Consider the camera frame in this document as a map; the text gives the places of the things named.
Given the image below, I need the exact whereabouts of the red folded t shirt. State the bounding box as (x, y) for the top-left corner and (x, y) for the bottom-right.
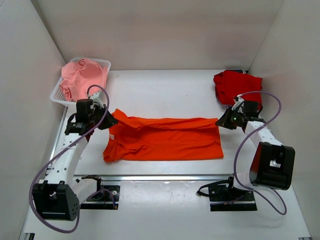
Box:
(213, 70), (263, 105)

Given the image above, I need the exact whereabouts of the white plastic basket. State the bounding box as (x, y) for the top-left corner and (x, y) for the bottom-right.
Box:
(50, 57), (111, 107)

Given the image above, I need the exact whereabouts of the aluminium table rail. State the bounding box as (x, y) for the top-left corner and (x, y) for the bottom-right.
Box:
(75, 174), (230, 182)

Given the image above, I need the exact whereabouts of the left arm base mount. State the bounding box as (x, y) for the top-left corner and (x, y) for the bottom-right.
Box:
(76, 175), (121, 210)

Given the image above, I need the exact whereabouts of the orange t shirt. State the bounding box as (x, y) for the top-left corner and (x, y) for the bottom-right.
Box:
(103, 109), (224, 163)

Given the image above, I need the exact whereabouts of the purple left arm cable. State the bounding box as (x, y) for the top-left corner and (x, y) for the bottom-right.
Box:
(28, 84), (111, 234)

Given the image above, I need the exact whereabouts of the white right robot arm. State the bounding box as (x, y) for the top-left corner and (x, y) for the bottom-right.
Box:
(215, 97), (296, 200)

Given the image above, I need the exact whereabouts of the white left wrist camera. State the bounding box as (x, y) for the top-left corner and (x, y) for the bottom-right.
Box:
(88, 91), (104, 108)

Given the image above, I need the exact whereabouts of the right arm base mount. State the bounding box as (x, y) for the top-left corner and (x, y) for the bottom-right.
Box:
(196, 176), (258, 212)

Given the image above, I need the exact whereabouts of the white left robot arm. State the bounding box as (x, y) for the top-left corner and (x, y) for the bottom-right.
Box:
(31, 98), (118, 221)

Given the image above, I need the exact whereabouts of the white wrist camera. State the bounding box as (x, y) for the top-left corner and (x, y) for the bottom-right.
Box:
(231, 94), (245, 111)
(88, 91), (104, 108)

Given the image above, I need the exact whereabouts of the pink t shirt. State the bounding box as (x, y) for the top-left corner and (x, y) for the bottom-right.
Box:
(59, 58), (108, 102)

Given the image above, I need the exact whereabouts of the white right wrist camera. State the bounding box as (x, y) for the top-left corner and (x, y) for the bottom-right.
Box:
(231, 94), (245, 111)

